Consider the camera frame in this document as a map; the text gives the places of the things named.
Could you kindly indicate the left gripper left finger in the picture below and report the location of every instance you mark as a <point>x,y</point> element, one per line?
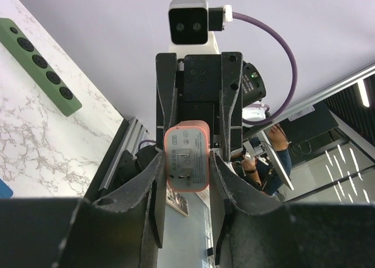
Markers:
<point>121,229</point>

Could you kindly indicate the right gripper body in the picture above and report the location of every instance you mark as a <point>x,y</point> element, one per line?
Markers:
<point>198,80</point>

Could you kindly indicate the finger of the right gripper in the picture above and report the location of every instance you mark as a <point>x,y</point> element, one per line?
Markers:
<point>166,68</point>
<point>229,107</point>

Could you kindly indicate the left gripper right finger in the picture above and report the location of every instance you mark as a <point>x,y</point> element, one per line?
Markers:
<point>250,229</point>

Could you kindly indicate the pink plug adapter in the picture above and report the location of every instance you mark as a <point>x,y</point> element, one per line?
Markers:
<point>187,147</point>

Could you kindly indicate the blue cube socket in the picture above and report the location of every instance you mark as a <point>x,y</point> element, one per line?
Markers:
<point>5,191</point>

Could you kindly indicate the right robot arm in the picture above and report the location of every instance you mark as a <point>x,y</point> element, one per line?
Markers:
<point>252,90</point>

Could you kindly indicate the person in background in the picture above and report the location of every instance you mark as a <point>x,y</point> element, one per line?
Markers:
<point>260,172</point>

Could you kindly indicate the green power strip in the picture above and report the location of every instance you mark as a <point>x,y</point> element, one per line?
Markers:
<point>26,54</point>

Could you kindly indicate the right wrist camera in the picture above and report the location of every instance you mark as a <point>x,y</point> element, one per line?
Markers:
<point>192,24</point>

